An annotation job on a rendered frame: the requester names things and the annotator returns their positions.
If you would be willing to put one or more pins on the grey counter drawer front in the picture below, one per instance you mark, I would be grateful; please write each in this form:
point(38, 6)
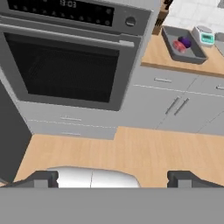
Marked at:
point(207, 84)
point(180, 77)

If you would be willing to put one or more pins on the grey built-in oven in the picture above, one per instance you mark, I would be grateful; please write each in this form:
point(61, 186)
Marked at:
point(73, 17)

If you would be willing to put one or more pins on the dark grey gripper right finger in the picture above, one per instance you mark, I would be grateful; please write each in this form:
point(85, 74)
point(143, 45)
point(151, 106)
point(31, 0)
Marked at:
point(182, 178)

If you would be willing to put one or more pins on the grey drawer front under oven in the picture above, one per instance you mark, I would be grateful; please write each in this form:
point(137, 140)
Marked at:
point(96, 116)
point(96, 132)

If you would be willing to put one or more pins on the purple eggplant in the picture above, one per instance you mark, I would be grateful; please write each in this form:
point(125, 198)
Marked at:
point(185, 41)

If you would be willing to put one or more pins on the white rounded object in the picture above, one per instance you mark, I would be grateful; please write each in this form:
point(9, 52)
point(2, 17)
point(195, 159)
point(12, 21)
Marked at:
point(93, 177)

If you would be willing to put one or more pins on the dark grey appliance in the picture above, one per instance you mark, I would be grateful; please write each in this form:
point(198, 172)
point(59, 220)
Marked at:
point(13, 137)

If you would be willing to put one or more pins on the round grey oven knob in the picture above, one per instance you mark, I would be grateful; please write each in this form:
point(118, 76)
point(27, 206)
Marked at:
point(130, 21)

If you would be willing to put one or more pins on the grey tupperware tray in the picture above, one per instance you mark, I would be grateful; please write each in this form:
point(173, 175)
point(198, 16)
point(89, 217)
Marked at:
point(194, 52)
point(220, 43)

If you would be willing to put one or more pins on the white kitchen scale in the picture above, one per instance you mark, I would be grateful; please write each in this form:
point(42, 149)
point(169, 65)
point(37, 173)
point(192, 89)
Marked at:
point(205, 36)

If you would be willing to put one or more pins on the oven door with dark window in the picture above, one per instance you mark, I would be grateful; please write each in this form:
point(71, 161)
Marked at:
point(125, 75)

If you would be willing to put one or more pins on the wooden knife block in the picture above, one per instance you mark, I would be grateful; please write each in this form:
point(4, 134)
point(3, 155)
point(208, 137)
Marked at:
point(161, 20)

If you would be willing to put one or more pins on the grey cupboard door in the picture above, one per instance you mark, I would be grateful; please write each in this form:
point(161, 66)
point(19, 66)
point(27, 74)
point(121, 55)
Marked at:
point(145, 108)
point(215, 127)
point(201, 113)

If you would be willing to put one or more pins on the red steak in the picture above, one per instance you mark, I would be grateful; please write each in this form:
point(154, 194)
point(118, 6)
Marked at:
point(178, 46)

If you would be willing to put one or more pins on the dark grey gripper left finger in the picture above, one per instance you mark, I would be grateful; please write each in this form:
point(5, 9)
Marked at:
point(43, 178)

